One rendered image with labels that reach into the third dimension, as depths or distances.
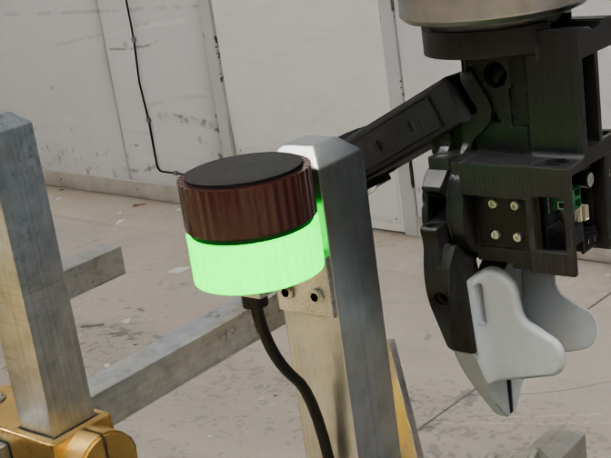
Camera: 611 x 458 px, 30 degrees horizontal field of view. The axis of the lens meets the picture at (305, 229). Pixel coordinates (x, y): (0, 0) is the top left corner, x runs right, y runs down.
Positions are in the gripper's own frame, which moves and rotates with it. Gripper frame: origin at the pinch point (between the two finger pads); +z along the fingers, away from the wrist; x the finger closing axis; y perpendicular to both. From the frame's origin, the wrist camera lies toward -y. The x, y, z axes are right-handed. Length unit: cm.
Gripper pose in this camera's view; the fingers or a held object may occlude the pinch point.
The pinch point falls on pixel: (493, 388)
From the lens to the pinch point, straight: 63.2
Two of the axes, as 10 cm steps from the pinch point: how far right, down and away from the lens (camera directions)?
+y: 7.7, 0.9, -6.3
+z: 1.4, 9.5, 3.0
